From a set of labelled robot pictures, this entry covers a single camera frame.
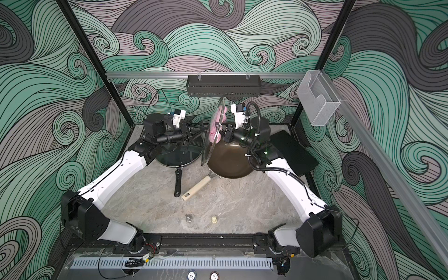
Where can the black frame post right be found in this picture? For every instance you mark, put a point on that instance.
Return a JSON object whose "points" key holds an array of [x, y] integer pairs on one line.
{"points": [[328, 48]]}

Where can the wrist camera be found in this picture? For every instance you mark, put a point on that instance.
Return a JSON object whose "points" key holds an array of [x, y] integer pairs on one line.
{"points": [[175, 117], [239, 112]]}

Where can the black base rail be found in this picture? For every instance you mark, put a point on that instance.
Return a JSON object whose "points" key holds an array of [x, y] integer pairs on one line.
{"points": [[257, 243]]}

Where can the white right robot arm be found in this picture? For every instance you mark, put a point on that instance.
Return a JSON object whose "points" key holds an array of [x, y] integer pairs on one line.
{"points": [[320, 225]]}

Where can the black ribbed carrying case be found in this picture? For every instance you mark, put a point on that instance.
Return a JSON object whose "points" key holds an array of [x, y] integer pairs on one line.
{"points": [[298, 158]]}

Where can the black frying pan with lid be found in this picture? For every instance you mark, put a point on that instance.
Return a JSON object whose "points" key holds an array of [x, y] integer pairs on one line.
{"points": [[179, 155]]}

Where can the black frame post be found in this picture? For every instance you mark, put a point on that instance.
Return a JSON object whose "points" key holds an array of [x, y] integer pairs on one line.
{"points": [[86, 45], [328, 48]]}

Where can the aluminium rail right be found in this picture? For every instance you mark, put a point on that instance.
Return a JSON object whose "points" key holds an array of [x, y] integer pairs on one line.
{"points": [[428, 225]]}

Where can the small metal knob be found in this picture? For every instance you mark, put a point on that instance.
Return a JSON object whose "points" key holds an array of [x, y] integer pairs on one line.
{"points": [[188, 218]]}

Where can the black wall shelf tray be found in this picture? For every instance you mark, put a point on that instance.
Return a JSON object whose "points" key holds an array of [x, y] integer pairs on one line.
{"points": [[223, 85]]}

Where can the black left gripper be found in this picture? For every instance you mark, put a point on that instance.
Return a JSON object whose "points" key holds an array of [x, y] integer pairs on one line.
{"points": [[185, 135]]}

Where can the clear plastic wall bin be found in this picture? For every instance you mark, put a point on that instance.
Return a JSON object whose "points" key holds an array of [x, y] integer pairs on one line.
{"points": [[318, 96]]}

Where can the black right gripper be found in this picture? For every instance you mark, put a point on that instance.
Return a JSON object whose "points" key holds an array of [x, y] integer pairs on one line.
{"points": [[227, 135]]}

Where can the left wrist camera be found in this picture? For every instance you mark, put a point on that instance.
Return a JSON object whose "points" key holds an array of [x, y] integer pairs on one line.
{"points": [[175, 117]]}

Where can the pink cloth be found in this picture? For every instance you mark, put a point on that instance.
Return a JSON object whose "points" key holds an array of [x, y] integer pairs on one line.
{"points": [[219, 117]]}

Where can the glass pot lid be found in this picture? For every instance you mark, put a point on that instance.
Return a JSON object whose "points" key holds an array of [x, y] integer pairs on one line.
{"points": [[209, 147]]}

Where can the white slotted cable duct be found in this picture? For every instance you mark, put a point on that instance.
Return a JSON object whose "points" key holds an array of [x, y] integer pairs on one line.
{"points": [[243, 263]]}

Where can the black frame post left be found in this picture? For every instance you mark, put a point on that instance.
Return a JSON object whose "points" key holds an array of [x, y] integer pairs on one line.
{"points": [[86, 45]]}

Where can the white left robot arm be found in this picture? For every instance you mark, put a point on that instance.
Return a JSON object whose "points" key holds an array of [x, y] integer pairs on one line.
{"points": [[81, 211]]}

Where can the brown wok with wooden handle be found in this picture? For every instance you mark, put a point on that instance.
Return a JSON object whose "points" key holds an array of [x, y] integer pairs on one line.
{"points": [[224, 160]]}

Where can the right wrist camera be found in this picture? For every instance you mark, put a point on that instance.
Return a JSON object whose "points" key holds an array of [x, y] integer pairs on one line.
{"points": [[239, 112]]}

